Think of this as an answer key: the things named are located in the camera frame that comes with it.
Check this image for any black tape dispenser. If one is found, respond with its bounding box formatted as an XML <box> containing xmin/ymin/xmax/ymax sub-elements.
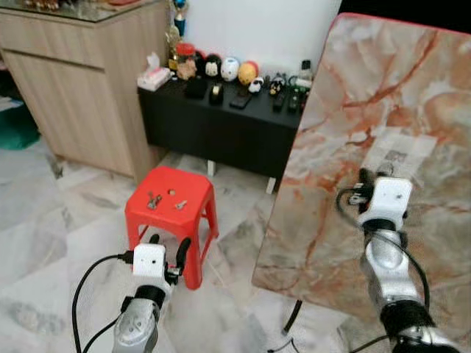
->
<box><xmin>208</xmin><ymin>83</ymin><xmax>224</xmax><ymax>105</ymax></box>

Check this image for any white egg-shaped toy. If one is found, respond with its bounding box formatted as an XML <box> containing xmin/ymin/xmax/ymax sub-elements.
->
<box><xmin>221</xmin><ymin>57</ymin><xmax>241</xmax><ymax>82</ymax></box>

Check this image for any small dark figure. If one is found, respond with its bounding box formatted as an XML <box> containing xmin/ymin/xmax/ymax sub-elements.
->
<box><xmin>266</xmin><ymin>74</ymin><xmax>286</xmax><ymax>98</ymax></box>

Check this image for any black metal table leg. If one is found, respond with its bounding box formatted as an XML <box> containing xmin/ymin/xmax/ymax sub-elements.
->
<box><xmin>283</xmin><ymin>300</ymin><xmax>304</xmax><ymax>335</ymax></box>

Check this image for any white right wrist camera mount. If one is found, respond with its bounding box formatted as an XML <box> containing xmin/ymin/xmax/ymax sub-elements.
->
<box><xmin>370</xmin><ymin>176</ymin><xmax>413</xmax><ymax>229</ymax></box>

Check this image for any red plastic stool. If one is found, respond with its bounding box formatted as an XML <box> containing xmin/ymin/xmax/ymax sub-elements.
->
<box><xmin>124</xmin><ymin>165</ymin><xmax>219</xmax><ymax>291</ymax></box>

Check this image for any teal green bag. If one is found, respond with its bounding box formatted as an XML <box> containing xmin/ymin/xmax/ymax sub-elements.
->
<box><xmin>0</xmin><ymin>99</ymin><xmax>41</xmax><ymax>151</ymax></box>

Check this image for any white QR label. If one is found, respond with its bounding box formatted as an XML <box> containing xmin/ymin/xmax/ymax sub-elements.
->
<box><xmin>364</xmin><ymin>126</ymin><xmax>439</xmax><ymax>181</ymax></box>

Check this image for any marble table with red edge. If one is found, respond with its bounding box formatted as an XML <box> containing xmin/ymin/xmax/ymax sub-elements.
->
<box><xmin>252</xmin><ymin>13</ymin><xmax>471</xmax><ymax>350</ymax></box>

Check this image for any black egg-shaped toy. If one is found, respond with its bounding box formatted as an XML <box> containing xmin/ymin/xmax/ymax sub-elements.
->
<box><xmin>202</xmin><ymin>54</ymin><xmax>223</xmax><ymax>80</ymax></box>

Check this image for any black TV console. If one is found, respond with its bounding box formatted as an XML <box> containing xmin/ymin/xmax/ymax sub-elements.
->
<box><xmin>138</xmin><ymin>77</ymin><xmax>314</xmax><ymax>179</ymax></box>

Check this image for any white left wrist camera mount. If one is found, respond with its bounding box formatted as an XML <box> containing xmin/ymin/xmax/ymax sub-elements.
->
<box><xmin>132</xmin><ymin>244</ymin><xmax>168</xmax><ymax>279</ymax></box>

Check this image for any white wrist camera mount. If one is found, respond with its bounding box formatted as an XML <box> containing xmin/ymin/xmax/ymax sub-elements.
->
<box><xmin>370</xmin><ymin>176</ymin><xmax>413</xmax><ymax>229</ymax></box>
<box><xmin>132</xmin><ymin>244</ymin><xmax>168</xmax><ymax>279</ymax></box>

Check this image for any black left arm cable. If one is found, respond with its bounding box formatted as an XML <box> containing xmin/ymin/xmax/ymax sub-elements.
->
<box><xmin>71</xmin><ymin>252</ymin><xmax>135</xmax><ymax>353</ymax></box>

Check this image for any light wooden cabinet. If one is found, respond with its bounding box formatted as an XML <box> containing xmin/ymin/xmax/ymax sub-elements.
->
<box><xmin>0</xmin><ymin>0</ymin><xmax>177</xmax><ymax>185</ymax></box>

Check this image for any pink tissue pack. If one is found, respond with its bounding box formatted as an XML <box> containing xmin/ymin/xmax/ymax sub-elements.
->
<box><xmin>138</xmin><ymin>53</ymin><xmax>171</xmax><ymax>91</ymax></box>

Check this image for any green phone base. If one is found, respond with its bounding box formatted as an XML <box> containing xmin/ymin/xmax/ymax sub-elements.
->
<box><xmin>291</xmin><ymin>72</ymin><xmax>314</xmax><ymax>89</ymax></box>

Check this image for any black television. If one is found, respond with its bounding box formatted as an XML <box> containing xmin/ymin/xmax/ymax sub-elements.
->
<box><xmin>339</xmin><ymin>0</ymin><xmax>471</xmax><ymax>34</ymax></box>

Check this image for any clear jar with red lid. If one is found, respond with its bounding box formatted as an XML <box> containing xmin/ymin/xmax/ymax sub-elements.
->
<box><xmin>175</xmin><ymin>43</ymin><xmax>197</xmax><ymax>80</ymax></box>

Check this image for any gold and blue trophy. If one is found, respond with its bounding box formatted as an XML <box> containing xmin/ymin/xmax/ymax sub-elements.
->
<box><xmin>168</xmin><ymin>0</ymin><xmax>190</xmax><ymax>71</ymax></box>

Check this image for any black wallet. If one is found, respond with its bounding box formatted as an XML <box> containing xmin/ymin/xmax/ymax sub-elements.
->
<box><xmin>184</xmin><ymin>77</ymin><xmax>208</xmax><ymax>100</ymax></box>

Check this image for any yellow egg-shaped toy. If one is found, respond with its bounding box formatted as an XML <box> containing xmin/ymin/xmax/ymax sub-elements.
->
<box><xmin>238</xmin><ymin>60</ymin><xmax>260</xmax><ymax>86</ymax></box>

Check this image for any silver key bunch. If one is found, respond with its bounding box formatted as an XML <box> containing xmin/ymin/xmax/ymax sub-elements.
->
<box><xmin>146</xmin><ymin>191</ymin><xmax>164</xmax><ymax>210</ymax></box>

